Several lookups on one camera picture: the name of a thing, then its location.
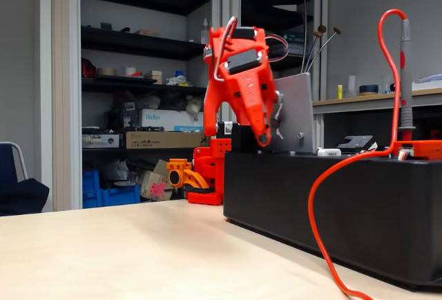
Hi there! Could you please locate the white plastic bottle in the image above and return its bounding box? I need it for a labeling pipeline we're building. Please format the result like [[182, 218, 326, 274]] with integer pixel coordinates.
[[200, 18, 210, 46]]

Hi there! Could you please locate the small wooden box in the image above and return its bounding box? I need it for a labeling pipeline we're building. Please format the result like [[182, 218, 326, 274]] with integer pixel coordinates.
[[144, 70, 163, 85]]

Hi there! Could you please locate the white crumpled cloth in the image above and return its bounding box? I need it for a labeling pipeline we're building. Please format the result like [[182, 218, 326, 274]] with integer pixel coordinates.
[[166, 75, 190, 87]]

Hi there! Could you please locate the grey test probe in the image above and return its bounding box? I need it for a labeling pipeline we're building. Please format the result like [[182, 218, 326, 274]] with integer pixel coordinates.
[[397, 19, 417, 142]]

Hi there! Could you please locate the grey white flat box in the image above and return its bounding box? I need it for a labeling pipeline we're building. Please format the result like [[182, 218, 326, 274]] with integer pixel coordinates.
[[81, 133, 124, 149]]

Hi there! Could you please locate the multicolour ribbon cable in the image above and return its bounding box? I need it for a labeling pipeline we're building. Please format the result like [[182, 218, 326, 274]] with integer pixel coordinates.
[[396, 147, 415, 162]]

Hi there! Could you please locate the wooden top desk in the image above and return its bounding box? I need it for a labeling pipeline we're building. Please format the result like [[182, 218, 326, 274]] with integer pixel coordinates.
[[312, 87, 442, 149]]

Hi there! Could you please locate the red rounded object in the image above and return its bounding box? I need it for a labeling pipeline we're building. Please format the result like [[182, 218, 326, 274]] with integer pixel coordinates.
[[81, 57, 97, 79]]

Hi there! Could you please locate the grey crumpled plastic bag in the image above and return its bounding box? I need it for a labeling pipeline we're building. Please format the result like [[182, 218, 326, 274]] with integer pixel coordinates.
[[102, 160, 139, 187]]

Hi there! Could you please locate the white paper stack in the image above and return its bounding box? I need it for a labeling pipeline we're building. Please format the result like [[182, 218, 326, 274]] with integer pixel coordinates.
[[415, 73, 442, 91]]

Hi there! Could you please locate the cardboard box pink sticker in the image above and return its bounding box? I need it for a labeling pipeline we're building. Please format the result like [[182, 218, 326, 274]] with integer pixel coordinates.
[[140, 170, 173, 201]]

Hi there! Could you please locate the red probe cable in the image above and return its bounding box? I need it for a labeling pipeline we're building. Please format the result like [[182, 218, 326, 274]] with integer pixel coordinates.
[[307, 8, 408, 300]]

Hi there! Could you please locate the orange printed clamp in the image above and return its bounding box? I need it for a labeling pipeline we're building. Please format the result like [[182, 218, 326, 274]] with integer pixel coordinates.
[[166, 158, 211, 190]]

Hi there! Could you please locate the stack of books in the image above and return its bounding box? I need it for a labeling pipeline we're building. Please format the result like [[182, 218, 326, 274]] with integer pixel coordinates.
[[272, 31, 307, 56]]

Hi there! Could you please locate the low blue plastic crate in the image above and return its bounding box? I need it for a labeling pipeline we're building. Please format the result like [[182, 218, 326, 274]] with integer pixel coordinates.
[[99, 184, 141, 207]]

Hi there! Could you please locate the white Weller box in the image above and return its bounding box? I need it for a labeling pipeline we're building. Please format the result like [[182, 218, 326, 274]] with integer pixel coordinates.
[[139, 109, 204, 132]]

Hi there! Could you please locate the white stuffed bag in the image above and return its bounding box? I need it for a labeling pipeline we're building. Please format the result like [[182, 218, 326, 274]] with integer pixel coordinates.
[[185, 95, 204, 114]]

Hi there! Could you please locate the dark jacket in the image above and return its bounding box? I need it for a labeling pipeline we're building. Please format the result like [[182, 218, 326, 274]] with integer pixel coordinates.
[[0, 178, 50, 216]]

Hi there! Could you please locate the tall blue plastic crate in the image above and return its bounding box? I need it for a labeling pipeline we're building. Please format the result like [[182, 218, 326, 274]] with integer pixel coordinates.
[[81, 170, 102, 209]]

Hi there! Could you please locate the red display module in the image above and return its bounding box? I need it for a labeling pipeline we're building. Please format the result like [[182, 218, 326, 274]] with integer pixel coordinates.
[[393, 140, 442, 160]]

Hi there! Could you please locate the black task box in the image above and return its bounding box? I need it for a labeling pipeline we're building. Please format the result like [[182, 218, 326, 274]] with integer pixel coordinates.
[[223, 151, 442, 292]]

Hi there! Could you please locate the small brown cardboard box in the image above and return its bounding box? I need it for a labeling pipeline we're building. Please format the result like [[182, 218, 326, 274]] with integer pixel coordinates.
[[153, 159, 171, 176]]

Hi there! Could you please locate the black latch bracket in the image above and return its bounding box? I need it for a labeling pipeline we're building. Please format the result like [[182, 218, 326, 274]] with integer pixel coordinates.
[[336, 135, 379, 152]]

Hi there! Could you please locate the long brown cardboard box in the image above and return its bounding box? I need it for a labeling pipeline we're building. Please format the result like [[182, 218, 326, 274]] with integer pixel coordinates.
[[125, 131, 208, 149]]

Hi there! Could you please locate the blue metal frame chair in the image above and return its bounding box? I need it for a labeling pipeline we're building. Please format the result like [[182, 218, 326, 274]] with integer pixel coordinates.
[[0, 141, 29, 183]]

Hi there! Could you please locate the grey metal hinged lid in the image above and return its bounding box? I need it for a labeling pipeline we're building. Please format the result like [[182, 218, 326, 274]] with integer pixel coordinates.
[[272, 72, 317, 154]]

